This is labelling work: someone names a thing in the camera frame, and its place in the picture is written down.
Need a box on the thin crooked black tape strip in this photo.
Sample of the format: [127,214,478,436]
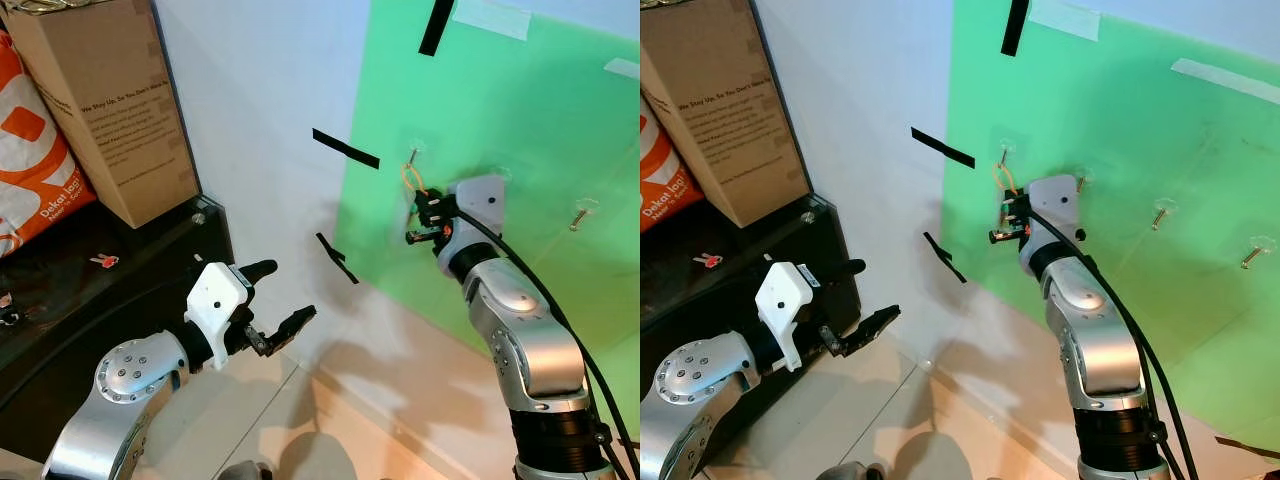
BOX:
[315,231,361,287]
[922,231,969,285]

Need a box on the long black tape strip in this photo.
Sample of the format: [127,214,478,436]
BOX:
[909,126,977,171]
[311,127,382,171]

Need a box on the black cabinet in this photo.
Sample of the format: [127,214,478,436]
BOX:
[640,194,864,476]
[0,194,237,443]

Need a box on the short black tape strip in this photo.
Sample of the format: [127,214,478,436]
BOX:
[1000,0,1032,58]
[417,0,457,58]

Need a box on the wide white tape strip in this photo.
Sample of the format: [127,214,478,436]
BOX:
[1029,0,1105,44]
[451,0,534,44]

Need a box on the brown printed cardboard box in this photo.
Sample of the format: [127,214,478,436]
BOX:
[4,0,202,230]
[640,0,814,230]

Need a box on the orange and white bag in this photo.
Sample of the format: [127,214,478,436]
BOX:
[640,93,707,234]
[0,29,99,260]

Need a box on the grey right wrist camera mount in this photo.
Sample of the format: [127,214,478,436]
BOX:
[1022,174,1083,253]
[448,174,509,253]

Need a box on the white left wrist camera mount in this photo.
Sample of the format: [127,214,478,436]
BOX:
[755,262,824,374]
[185,262,252,347]

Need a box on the green wall board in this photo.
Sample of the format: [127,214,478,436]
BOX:
[332,0,641,441]
[940,0,1280,453]

